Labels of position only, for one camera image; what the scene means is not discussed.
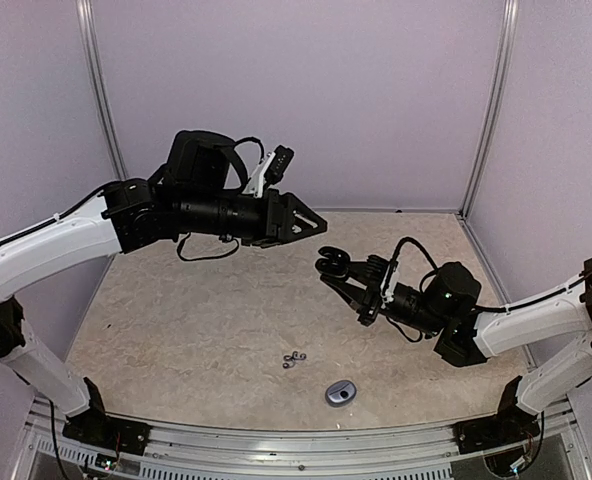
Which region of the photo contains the black earbud charging case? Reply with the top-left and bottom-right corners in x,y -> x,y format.
315,246 -> 351,280

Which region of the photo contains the silver grey charging case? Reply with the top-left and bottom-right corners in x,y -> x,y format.
325,380 -> 357,408

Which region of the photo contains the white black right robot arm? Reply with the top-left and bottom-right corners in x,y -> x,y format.
315,237 -> 592,444

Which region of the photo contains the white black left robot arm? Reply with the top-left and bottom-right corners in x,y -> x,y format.
0,130 -> 327,445

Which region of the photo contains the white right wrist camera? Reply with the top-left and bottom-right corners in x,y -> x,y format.
380,260 -> 400,304

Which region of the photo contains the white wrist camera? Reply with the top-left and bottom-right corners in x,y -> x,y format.
380,260 -> 400,304
243,145 -> 294,198

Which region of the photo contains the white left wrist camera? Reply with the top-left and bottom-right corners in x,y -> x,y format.
243,145 -> 294,198

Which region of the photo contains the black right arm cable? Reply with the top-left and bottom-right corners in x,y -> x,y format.
390,236 -> 592,344

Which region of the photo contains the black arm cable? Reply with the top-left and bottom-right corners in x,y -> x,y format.
390,236 -> 592,344
0,137 -> 267,262

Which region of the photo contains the aluminium front rail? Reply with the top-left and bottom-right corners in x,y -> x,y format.
20,404 -> 582,480

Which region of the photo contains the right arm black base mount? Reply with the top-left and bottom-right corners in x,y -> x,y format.
453,376 -> 542,454

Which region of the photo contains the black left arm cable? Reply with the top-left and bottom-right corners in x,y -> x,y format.
0,137 -> 267,262

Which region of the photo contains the left aluminium corner post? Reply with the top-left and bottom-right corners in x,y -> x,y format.
75,0 -> 129,200

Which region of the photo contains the aluminium corner post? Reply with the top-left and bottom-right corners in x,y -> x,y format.
459,0 -> 519,222
75,0 -> 129,200

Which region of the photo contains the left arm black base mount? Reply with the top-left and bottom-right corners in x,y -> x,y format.
62,377 -> 151,456

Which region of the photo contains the right aluminium corner post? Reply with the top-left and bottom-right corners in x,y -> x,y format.
459,0 -> 519,222

